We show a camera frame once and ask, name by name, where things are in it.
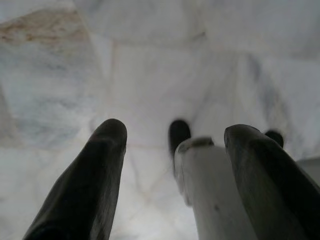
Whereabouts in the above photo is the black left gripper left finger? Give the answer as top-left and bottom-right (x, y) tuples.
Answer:
(23, 118), (128, 240)

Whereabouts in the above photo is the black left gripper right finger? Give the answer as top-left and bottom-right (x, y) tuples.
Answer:
(224, 124), (320, 240)

